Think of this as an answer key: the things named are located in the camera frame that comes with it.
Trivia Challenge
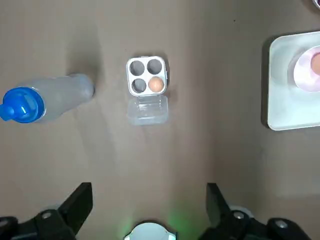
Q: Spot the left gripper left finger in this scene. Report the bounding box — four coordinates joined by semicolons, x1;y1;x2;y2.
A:
0;182;94;240

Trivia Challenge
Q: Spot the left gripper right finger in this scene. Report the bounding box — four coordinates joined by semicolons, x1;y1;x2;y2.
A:
199;183;310;240

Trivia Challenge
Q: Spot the brown egg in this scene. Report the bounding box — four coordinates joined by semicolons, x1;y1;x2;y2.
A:
147;76;166;94
310;52;320;76

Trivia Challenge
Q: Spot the white rectangular tray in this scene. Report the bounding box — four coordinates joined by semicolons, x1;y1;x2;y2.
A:
267;30;320;132

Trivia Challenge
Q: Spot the clear plastic egg carton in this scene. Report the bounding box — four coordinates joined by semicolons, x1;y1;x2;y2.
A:
125;55;170;127

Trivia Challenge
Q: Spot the pink bowl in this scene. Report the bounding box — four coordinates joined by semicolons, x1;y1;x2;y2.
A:
287;45;320;94

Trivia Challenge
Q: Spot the clear bottle blue cap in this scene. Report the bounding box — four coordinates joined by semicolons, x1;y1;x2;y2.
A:
0;72;96;125

